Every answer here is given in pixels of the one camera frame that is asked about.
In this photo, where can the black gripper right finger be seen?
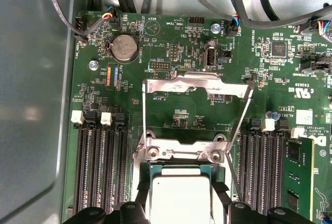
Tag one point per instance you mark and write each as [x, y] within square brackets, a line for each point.
[220, 180]

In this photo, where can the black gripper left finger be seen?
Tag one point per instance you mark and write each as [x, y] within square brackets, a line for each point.
[144, 180]

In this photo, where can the silver CPU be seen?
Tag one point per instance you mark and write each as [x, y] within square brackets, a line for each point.
[181, 198]

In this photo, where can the metal socket cover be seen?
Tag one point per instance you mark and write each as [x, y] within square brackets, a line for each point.
[166, 86]

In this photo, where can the CPU socket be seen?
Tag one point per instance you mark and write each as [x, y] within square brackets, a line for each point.
[135, 172]

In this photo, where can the metal locking lever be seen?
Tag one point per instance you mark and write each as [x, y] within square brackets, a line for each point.
[235, 178]

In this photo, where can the black RAM slot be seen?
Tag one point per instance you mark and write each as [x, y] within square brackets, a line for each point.
[260, 169]
[275, 169]
[81, 169]
[246, 169]
[108, 169]
[121, 169]
[94, 169]

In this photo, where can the green RAM stick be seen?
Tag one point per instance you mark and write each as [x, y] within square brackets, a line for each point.
[298, 177]

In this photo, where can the green motherboard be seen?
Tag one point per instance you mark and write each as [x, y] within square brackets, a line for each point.
[129, 97]

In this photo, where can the white sticker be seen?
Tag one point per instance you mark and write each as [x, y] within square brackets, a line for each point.
[304, 117]

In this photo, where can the internal USB port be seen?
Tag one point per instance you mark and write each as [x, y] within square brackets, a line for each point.
[210, 59]

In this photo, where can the silver screw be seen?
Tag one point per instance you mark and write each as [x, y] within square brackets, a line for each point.
[215, 28]
[93, 64]

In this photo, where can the round coin battery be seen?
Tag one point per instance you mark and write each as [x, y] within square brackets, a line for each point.
[124, 47]

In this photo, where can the square black chip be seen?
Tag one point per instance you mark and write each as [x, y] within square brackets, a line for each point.
[279, 49]

